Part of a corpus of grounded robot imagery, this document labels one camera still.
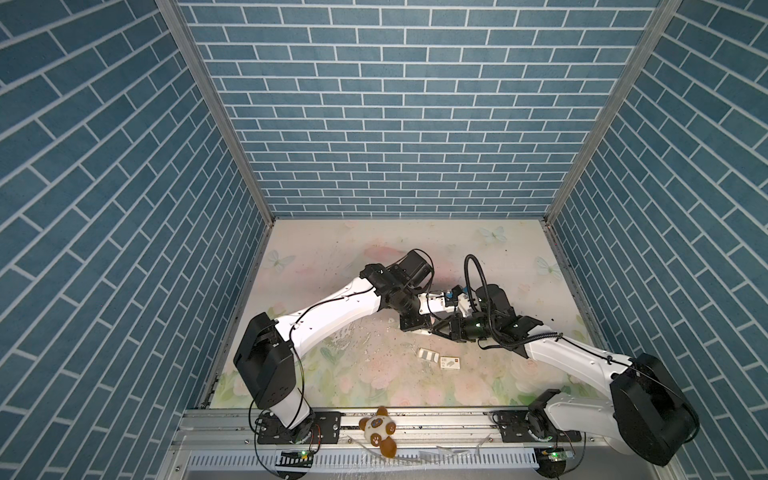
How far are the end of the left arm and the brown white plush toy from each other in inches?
10.0

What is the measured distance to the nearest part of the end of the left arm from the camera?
0.56 m

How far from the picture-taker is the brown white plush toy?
2.32ft
